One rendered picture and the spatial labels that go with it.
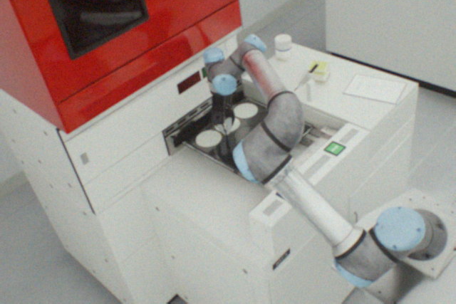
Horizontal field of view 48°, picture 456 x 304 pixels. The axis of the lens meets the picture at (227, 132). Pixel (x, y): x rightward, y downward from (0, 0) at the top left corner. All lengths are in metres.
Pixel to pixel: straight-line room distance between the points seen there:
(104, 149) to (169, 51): 0.41
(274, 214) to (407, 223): 0.40
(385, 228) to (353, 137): 0.50
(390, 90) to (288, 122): 0.76
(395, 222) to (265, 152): 0.39
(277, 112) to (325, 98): 0.65
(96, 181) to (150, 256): 0.53
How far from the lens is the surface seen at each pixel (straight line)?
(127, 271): 2.20
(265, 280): 1.69
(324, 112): 1.95
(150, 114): 1.88
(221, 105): 1.85
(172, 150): 2.01
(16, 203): 3.46
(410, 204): 1.66
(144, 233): 2.15
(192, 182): 1.93
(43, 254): 3.07
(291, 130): 1.36
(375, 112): 1.94
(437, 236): 1.57
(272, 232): 1.57
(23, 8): 1.46
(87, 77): 1.61
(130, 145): 1.87
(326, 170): 1.71
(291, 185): 1.40
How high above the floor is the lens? 2.14
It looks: 39 degrees down
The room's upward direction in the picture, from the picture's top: 10 degrees counter-clockwise
